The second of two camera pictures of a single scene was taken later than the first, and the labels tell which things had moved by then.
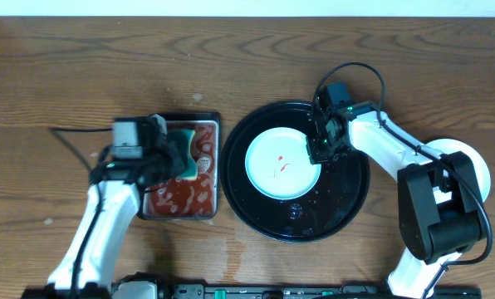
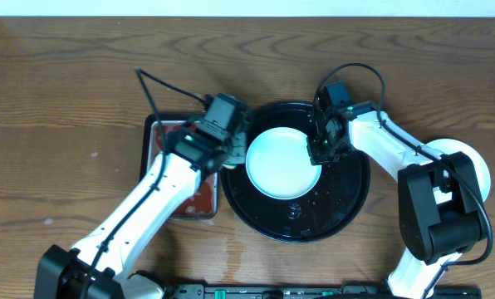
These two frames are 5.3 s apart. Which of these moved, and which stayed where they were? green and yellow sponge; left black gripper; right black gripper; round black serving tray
Moved: green and yellow sponge; left black gripper
Stayed: round black serving tray; right black gripper
